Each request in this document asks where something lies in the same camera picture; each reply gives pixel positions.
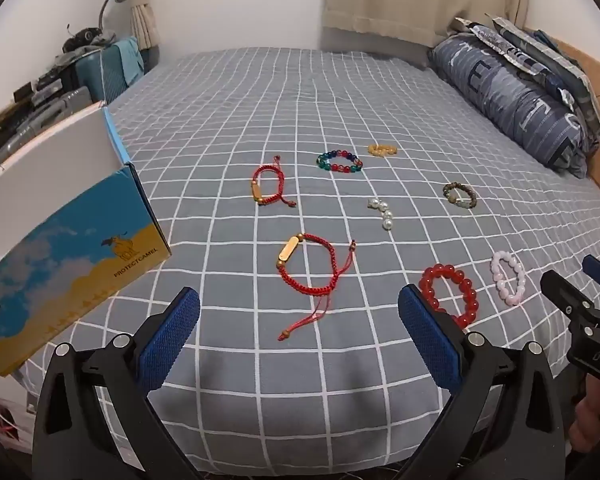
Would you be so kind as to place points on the dark teal storage bin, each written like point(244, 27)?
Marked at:
point(152, 59)

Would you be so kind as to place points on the folded patterned blue cloth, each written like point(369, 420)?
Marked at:
point(555, 60)

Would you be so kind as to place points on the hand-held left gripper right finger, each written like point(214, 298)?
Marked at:
point(425, 335)

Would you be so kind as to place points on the person's right hand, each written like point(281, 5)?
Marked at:
point(590, 420)

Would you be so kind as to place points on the grey suitcase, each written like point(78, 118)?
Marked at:
point(55, 110)

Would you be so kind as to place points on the blue and yellow cardboard box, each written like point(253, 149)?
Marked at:
point(55, 260)

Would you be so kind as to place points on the teal suitcase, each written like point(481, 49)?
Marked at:
point(95, 75)

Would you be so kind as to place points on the black electronics pile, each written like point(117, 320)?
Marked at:
point(40, 87)

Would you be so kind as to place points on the teal cloth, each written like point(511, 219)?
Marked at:
point(130, 57)

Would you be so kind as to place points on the tied beige curtain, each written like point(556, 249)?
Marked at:
point(145, 20)

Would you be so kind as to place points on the grey checked bed sheet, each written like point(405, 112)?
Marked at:
point(330, 85)

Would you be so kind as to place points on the blue-grey printed pillow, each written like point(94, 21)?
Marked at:
point(510, 95)

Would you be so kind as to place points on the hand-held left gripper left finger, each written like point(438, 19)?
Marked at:
point(172, 335)

